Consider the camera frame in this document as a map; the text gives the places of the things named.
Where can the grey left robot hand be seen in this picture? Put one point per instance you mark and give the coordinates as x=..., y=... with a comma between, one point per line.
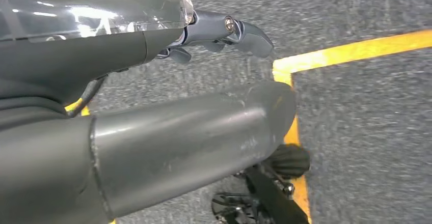
x=168, y=148

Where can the black robot foot mechanism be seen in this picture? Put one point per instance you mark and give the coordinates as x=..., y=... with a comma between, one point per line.
x=270, y=195

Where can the yellow floor tape square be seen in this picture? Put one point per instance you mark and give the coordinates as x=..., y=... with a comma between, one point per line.
x=354, y=50

